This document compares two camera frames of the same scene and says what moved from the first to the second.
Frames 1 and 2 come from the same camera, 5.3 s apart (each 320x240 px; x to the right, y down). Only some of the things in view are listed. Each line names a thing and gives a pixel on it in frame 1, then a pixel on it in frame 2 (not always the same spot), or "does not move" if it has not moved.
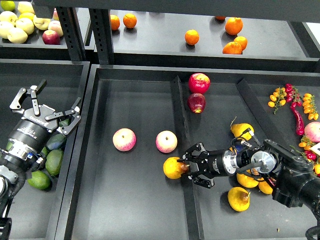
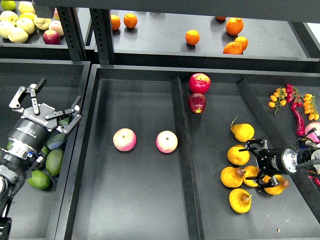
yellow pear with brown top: x=173 y=169 -> x=232 y=177
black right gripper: x=214 y=163 -> x=271 y=162
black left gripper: x=30 y=136 does not move
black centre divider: x=193 y=219 does not move
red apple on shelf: x=51 y=37 does not move
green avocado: x=40 y=180 does not move
